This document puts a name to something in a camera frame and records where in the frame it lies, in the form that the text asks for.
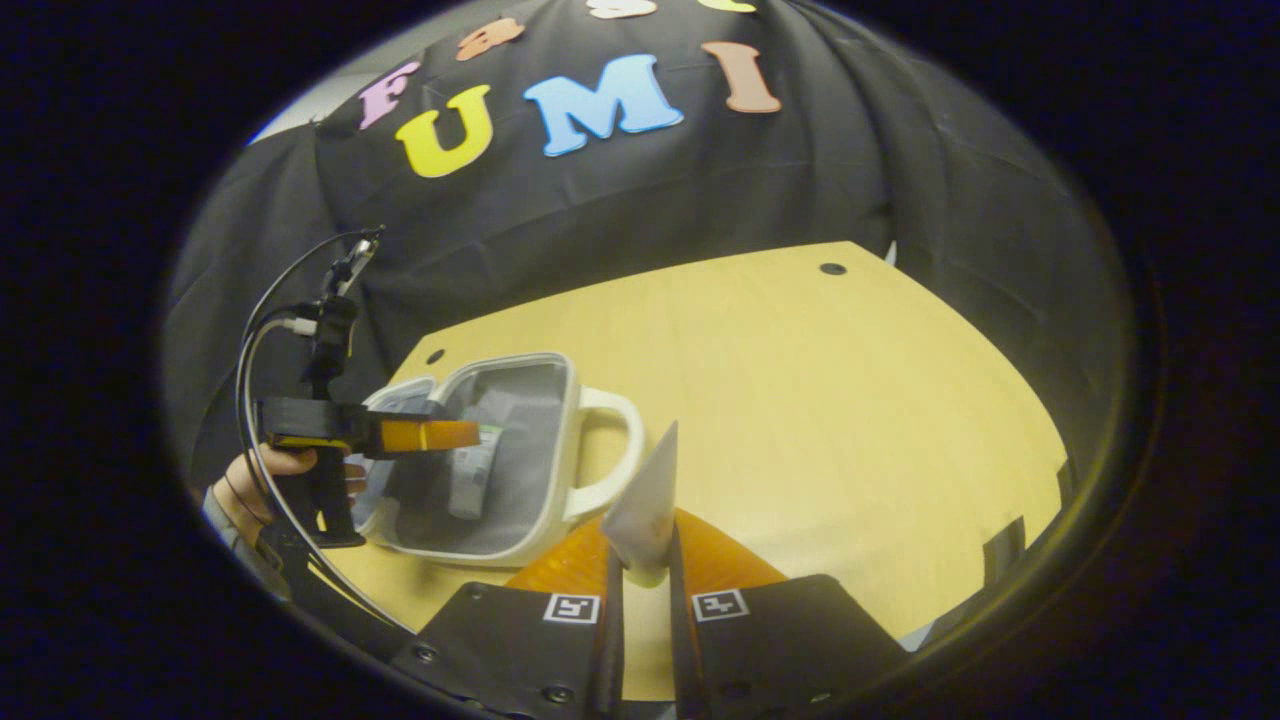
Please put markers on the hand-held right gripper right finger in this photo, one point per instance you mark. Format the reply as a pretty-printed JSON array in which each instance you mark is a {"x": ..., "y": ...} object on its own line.
[{"x": 685, "y": 650}]

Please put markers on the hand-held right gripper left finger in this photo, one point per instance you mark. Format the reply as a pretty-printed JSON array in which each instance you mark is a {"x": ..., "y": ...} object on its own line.
[{"x": 608, "y": 650}]

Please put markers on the grey skin care tube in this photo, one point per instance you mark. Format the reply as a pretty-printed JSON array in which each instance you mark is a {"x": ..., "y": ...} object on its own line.
[{"x": 470, "y": 480}]

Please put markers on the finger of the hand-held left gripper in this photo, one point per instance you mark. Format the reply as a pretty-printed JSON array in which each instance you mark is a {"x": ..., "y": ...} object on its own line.
[{"x": 300, "y": 418}]

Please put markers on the white suitcase with grey lining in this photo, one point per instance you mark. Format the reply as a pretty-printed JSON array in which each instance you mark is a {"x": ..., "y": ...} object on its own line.
[{"x": 530, "y": 500}]

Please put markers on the black backdrop cloth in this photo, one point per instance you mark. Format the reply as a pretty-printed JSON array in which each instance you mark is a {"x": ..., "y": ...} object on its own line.
[{"x": 700, "y": 190}]

